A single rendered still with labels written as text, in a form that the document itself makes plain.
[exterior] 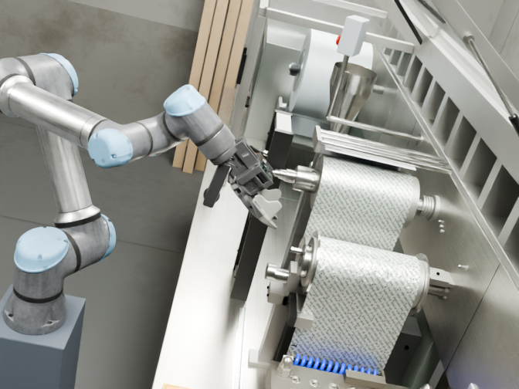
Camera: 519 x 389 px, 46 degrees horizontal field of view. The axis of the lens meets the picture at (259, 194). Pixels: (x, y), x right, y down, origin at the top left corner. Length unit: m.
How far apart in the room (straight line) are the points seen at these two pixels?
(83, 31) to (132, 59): 0.40
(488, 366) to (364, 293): 0.30
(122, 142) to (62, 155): 0.38
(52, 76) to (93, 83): 3.30
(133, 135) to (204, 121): 0.14
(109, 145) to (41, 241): 0.41
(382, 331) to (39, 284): 0.81
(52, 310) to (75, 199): 0.28
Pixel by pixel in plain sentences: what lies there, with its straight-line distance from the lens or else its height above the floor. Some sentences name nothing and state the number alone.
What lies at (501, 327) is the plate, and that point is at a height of 1.36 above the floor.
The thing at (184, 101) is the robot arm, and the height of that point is 1.57.
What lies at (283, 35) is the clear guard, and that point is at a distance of 2.20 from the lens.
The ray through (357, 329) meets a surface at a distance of 1.46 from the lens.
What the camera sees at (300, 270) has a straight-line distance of 1.38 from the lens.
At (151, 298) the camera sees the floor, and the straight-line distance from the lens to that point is 3.20.
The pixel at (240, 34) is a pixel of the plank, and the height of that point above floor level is 1.02.
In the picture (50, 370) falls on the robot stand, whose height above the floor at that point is 0.82.
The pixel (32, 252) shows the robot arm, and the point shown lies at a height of 1.12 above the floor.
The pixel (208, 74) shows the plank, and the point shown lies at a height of 0.72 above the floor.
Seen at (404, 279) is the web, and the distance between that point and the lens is 1.40.
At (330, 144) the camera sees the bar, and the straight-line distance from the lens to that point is 1.53.
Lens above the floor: 1.99
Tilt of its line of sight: 27 degrees down
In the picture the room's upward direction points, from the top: 15 degrees clockwise
